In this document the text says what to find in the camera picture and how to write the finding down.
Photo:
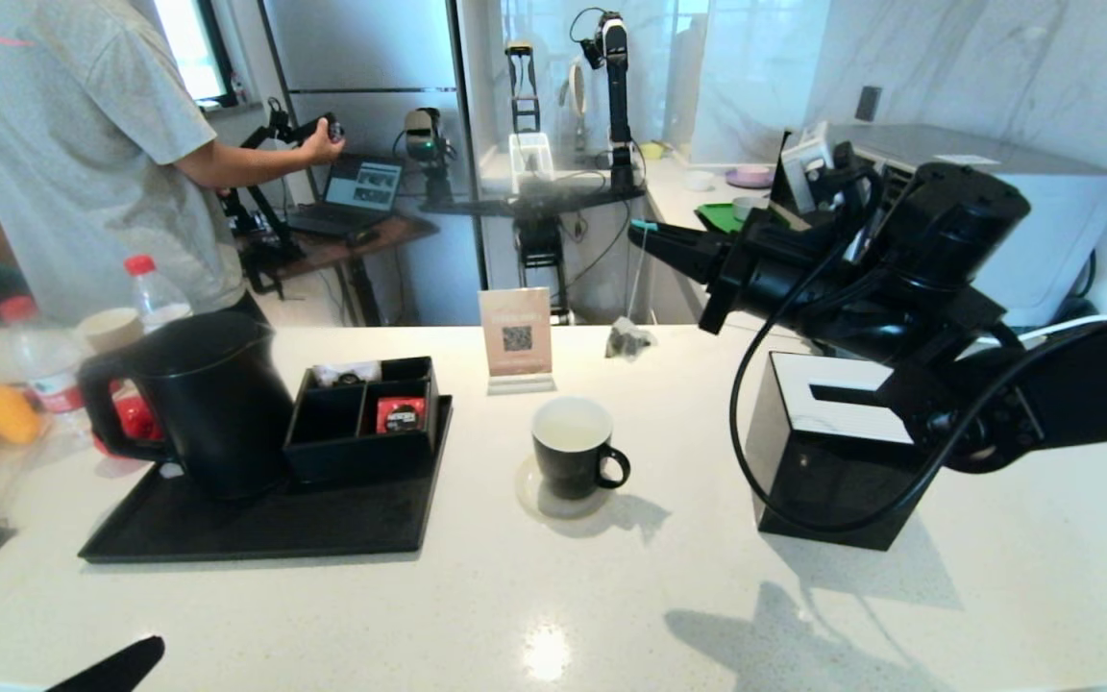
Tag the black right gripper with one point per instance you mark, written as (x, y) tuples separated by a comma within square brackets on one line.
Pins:
[(784, 274)]

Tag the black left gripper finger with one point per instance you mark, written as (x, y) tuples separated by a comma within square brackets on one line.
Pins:
[(116, 668)]

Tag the black electric kettle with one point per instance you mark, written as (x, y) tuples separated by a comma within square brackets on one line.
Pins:
[(217, 413)]

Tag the person's right forearm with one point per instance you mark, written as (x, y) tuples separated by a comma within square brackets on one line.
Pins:
[(246, 165)]

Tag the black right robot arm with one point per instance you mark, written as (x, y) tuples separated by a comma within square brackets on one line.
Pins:
[(976, 269)]

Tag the person's right hand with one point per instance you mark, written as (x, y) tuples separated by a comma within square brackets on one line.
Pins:
[(325, 142)]

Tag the green tray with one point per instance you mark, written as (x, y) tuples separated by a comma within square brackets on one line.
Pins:
[(719, 219)]

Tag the small grey bowl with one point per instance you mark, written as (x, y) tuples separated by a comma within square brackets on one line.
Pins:
[(744, 205)]

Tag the small white bowl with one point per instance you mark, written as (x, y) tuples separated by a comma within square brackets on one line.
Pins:
[(697, 180)]

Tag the purple plate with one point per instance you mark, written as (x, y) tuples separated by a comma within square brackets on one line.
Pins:
[(748, 177)]

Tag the beige round dish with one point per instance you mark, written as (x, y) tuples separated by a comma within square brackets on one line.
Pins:
[(654, 154)]

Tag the chrome kitchen faucet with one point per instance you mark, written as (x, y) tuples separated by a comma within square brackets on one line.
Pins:
[(578, 106)]

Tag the white dish rack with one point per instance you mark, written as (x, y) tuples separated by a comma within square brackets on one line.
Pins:
[(531, 157)]

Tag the QR code sign stand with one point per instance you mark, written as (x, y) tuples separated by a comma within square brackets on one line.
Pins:
[(515, 336)]

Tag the black serving tray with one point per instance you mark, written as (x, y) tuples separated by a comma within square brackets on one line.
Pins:
[(275, 529)]

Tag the red toy apple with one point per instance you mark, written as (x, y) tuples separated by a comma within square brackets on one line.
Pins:
[(138, 421)]

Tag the black mug white inside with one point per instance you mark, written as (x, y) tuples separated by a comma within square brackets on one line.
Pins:
[(568, 471)]

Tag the black tissue box white lid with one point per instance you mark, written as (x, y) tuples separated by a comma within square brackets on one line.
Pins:
[(823, 481)]

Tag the orange toy fruit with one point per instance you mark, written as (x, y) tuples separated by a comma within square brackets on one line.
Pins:
[(8, 415)]

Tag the white saucer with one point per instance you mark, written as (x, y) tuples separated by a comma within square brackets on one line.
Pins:
[(526, 490)]

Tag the wooden desk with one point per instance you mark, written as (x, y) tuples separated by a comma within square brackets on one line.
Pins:
[(390, 234)]

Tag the water bottle red cap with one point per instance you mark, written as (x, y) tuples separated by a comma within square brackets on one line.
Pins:
[(158, 293), (44, 365)]

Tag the black compartment organizer box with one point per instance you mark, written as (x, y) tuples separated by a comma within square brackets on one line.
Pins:
[(352, 459)]

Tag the black computer mouse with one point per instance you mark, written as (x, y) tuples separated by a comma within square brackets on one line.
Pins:
[(361, 237)]

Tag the red coffee sachet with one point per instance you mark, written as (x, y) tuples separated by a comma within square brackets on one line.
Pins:
[(401, 416)]

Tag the brown paper cup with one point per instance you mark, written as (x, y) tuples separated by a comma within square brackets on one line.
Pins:
[(111, 329)]

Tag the black laptop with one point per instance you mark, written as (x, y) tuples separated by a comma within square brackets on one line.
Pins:
[(361, 187)]

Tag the white sugar sachets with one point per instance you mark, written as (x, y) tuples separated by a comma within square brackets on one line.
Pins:
[(347, 373)]

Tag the grey refrigerator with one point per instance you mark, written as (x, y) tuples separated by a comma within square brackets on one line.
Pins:
[(381, 58)]

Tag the silver microwave oven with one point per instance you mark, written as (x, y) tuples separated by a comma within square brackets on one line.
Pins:
[(1072, 221)]

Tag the person in grey t-shirt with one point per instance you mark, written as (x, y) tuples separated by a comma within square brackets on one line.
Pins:
[(73, 144)]

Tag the window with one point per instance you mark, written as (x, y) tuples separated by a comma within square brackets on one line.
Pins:
[(190, 48)]

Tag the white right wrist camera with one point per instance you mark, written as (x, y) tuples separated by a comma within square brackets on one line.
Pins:
[(808, 173)]

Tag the dark wall socket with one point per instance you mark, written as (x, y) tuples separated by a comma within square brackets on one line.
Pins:
[(867, 104)]

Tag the tall black frame stand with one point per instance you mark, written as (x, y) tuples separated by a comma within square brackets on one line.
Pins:
[(522, 94)]

